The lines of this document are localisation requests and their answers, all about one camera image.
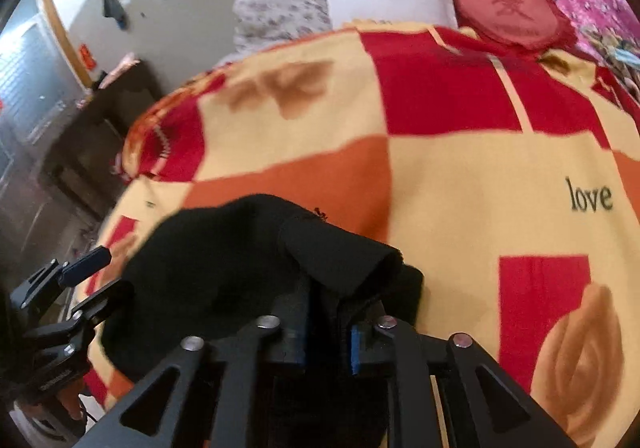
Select red heart-shaped cushion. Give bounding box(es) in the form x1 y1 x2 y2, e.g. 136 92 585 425
454 0 577 56

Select dark wooden table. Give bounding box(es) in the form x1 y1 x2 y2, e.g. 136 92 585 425
40 60 163 222

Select colourful crumpled clothes pile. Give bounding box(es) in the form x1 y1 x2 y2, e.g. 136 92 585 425
582 26 640 100

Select red orange cream love blanket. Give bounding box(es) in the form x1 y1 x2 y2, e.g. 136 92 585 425
100 24 639 447

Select dark cloth hanging on wall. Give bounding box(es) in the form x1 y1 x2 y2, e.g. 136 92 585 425
102 0 129 30

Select black knit pants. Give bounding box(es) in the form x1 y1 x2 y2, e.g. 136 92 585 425
101 194 423 381

